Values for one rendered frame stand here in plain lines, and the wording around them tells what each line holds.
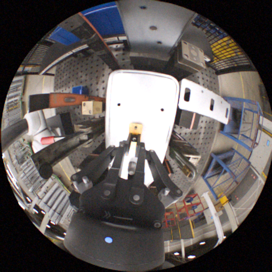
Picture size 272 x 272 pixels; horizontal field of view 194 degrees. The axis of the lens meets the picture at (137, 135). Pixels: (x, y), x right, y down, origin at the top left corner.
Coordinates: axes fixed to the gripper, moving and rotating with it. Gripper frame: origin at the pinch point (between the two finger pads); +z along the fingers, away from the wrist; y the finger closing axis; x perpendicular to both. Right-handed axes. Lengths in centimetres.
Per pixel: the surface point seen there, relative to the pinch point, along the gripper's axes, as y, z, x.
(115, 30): -9.3, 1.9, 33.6
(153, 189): 15.2, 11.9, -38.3
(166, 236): 301, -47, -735
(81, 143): -13.5, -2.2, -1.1
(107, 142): -9.2, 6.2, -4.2
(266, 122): 758, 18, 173
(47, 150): -14.7, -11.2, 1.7
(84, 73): -46, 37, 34
